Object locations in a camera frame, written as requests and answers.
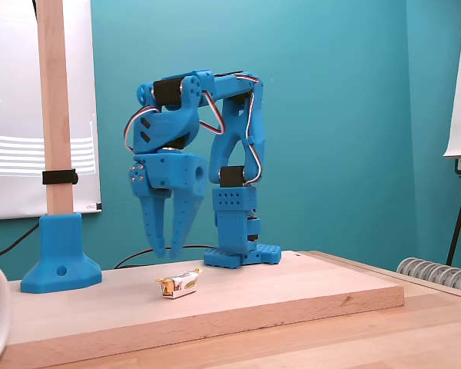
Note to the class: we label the blue post base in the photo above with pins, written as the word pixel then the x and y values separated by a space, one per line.
pixel 61 246

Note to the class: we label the white caramel candy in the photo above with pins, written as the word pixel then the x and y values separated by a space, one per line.
pixel 178 286

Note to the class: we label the wooden camera post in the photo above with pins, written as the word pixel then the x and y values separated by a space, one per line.
pixel 54 96

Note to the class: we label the wooden base board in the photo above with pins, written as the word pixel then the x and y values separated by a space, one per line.
pixel 253 284

